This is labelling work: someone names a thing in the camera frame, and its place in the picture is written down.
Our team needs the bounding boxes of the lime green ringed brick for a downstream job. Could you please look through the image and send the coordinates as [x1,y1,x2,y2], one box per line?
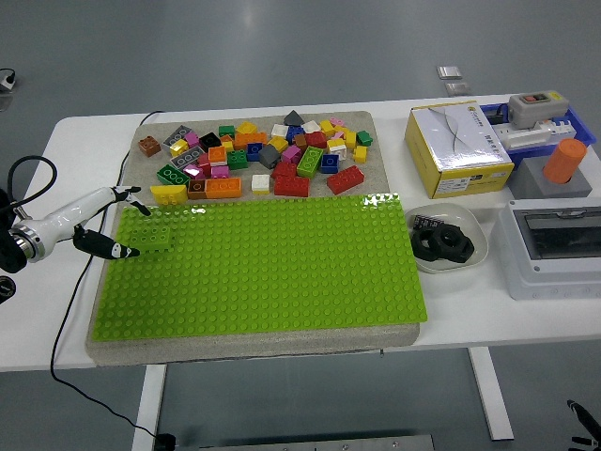
[296,146,325,179]

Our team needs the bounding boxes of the blue plastic bin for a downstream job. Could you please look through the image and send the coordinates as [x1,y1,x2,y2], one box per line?
[479,101,597,171]

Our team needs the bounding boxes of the black pin strip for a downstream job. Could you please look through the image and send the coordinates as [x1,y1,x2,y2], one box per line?
[411,213,445,231]

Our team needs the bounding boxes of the orange long ringed brick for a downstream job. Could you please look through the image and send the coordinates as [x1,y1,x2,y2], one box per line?
[205,177,243,199]

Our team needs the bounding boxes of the grey switch box red button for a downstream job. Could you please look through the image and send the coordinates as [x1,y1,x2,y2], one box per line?
[508,90,571,131]

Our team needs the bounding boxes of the grey block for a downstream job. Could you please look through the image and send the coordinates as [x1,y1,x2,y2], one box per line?
[507,156,593,200]

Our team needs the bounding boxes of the grey brick white rings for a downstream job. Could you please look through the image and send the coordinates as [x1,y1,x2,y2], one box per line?
[169,146,207,170]

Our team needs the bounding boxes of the small black connector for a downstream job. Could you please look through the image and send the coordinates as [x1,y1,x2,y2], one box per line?
[487,103,511,126]

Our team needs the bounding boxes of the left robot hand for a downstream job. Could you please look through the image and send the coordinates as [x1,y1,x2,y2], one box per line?
[32,185,152,262]

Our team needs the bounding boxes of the white table leg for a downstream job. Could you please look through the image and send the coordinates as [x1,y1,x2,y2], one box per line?
[131,364,168,451]
[467,347,516,442]

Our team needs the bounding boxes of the white circuit breaker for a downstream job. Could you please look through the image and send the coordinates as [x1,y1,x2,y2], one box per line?
[547,117,578,142]

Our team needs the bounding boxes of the grey studded brick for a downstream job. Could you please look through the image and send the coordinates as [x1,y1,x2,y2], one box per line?
[162,125,193,148]

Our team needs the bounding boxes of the lime green long brick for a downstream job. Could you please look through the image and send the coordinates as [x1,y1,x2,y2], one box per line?
[128,224,176,254]

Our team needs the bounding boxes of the grey white electrical enclosure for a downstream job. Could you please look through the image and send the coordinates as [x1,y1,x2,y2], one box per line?
[490,196,601,302]

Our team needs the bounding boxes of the white terminal block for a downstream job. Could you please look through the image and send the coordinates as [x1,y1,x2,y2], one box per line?
[493,124,553,151]

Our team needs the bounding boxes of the grey-brown mat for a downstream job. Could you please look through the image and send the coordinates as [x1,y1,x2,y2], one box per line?
[85,110,421,368]

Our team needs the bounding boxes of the yellow white cardboard box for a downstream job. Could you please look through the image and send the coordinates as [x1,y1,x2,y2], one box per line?
[404,99,516,200]

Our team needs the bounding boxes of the black cord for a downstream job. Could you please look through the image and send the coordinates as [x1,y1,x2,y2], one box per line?
[49,110,165,441]

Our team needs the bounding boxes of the black hex nut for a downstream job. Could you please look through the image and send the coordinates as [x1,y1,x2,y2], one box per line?
[411,226,445,260]
[429,224,475,264]

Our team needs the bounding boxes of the orange cylinder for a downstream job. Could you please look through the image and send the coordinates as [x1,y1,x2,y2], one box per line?
[543,137,589,185]

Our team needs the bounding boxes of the red long brick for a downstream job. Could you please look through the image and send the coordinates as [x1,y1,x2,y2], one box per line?
[273,175,311,197]
[326,165,366,195]

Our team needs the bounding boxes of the white dish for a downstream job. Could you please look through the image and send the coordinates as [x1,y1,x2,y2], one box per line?
[403,201,489,275]

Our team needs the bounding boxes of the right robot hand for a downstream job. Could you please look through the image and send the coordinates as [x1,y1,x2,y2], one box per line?
[566,398,601,450]

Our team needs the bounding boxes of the green studded baseplate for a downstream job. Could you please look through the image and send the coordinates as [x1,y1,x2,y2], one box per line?
[91,191,429,341]

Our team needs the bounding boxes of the brown square brick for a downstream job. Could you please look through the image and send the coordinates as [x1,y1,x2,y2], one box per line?
[137,134,162,158]

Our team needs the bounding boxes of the yellow rounded brick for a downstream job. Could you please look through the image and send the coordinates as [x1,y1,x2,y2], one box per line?
[149,184,189,207]

